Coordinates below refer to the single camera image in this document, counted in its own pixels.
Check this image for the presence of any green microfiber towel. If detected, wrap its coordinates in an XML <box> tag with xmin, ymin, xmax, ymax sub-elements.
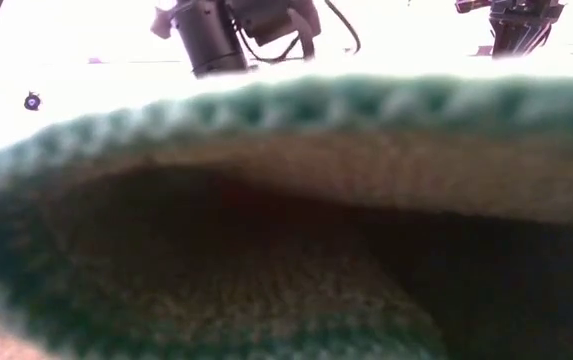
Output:
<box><xmin>0</xmin><ymin>73</ymin><xmax>573</xmax><ymax>360</ymax></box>

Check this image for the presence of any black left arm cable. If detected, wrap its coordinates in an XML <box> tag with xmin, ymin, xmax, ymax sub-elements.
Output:
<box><xmin>323</xmin><ymin>0</ymin><xmax>362</xmax><ymax>55</ymax></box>

